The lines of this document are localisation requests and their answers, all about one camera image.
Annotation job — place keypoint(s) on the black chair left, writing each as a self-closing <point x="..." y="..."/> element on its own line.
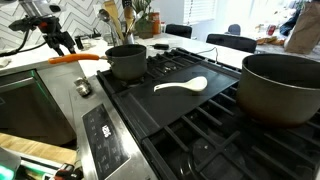
<point x="179" y="30"/>

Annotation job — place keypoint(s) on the metal utensil holder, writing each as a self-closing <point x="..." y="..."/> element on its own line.
<point x="128" y="39"/>

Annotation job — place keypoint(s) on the black gas stove top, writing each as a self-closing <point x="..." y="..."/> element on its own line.
<point x="216" y="140"/>

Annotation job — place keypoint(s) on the wooden spoon in holder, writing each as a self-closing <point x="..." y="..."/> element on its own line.
<point x="129" y="14"/>

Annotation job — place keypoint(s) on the orange bottle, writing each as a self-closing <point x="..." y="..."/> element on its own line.
<point x="155" y="18"/>

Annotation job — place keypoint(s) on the metal ladle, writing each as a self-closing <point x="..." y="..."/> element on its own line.
<point x="108" y="32"/>

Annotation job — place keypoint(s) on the large dark pot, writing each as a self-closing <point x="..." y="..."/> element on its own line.
<point x="279" y="90"/>

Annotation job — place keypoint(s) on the blue chair background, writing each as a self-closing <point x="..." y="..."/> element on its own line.
<point x="234" y="29"/>

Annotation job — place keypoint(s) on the black chair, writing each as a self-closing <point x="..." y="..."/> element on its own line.
<point x="232" y="41"/>
<point x="179" y="30"/>

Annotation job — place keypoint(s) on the brown paper bag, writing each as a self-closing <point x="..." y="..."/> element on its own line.
<point x="306" y="33"/>

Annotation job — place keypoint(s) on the stainless dishwasher front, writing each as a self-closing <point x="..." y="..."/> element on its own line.
<point x="28" y="110"/>

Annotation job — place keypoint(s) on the small pot with orange handle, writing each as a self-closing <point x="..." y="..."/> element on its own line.
<point x="127" y="62"/>

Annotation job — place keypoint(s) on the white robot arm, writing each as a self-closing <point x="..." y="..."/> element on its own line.
<point x="41" y="14"/>

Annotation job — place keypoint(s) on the wooden spatula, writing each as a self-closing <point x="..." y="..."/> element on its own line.
<point x="111" y="8"/>

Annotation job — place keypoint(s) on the white plastic spoon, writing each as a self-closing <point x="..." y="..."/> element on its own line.
<point x="196" y="84"/>

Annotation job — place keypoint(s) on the silver stove knob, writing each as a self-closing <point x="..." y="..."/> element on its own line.
<point x="83" y="87"/>

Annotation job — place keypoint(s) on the potted green plant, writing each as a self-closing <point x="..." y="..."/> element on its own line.
<point x="143" y="26"/>

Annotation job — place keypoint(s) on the black chair right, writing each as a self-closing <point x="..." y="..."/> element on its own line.
<point x="232" y="41"/>

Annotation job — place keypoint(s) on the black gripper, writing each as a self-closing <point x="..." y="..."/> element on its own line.
<point x="51" y="30"/>

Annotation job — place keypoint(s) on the black remote on counter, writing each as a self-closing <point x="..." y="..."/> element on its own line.
<point x="160" y="46"/>

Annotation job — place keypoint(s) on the black cast iron griddle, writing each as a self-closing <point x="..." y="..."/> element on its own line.
<point x="148" y="111"/>

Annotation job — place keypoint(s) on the black stove control panel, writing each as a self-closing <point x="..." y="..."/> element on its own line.
<point x="105" y="144"/>

